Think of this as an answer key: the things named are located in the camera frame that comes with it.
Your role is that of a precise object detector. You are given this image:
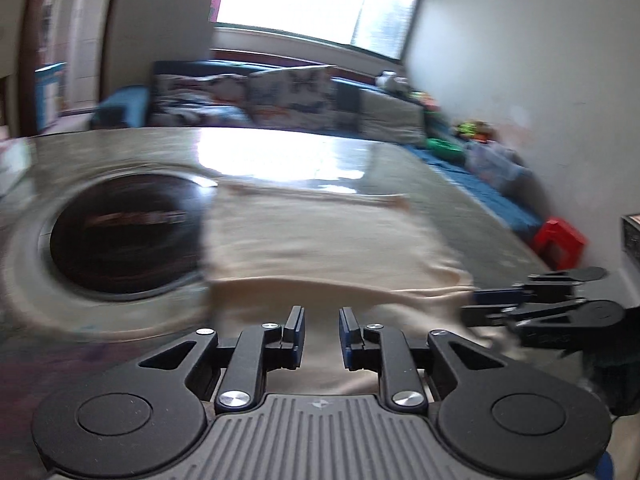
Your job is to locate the red plastic stool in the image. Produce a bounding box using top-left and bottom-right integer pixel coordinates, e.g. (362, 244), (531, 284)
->
(532, 217), (587, 271)

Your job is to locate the round black cooktop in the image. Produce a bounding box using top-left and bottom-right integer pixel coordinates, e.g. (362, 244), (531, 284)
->
(49, 174), (222, 296)

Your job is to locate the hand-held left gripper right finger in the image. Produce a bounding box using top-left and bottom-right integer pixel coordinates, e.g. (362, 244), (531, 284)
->
(339, 307), (506, 415)

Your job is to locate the window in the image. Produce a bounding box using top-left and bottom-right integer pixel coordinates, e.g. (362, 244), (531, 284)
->
(212, 0), (426, 61)

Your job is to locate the green toy bowl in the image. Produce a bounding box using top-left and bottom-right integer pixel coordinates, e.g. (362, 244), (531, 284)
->
(429, 137), (465, 160)

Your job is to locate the white jar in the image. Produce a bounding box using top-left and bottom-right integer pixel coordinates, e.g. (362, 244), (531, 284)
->
(376, 70), (410, 92)

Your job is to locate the grey cushion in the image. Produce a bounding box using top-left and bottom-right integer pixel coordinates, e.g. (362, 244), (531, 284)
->
(359, 84), (427, 146)

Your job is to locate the beige cloth garment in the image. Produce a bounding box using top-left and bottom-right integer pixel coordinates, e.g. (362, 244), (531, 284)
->
(200, 180), (526, 401)

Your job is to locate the door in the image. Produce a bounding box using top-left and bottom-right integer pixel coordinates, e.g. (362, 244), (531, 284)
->
(22, 0), (123, 133)

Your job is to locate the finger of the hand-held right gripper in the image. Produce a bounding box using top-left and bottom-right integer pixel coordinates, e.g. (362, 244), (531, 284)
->
(460, 299), (626, 349)
(472, 267), (609, 306)

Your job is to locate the yellow green toy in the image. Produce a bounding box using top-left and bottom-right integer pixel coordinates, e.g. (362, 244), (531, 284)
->
(456, 119), (495, 141)

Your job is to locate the clear plastic bag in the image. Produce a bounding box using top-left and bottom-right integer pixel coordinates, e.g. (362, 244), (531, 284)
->
(466, 139), (523, 193)

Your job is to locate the blue box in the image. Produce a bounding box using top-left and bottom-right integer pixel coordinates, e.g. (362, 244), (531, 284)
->
(34, 62), (69, 130)

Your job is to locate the blue sofa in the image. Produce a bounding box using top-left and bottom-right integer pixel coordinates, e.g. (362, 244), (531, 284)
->
(90, 59), (546, 241)

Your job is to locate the butterfly print cushion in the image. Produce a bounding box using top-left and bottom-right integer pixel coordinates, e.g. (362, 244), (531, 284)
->
(150, 73), (252, 127)
(248, 65), (334, 130)

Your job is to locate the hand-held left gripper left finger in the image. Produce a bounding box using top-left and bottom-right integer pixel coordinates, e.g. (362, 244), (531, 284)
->
(137, 306), (306, 413)

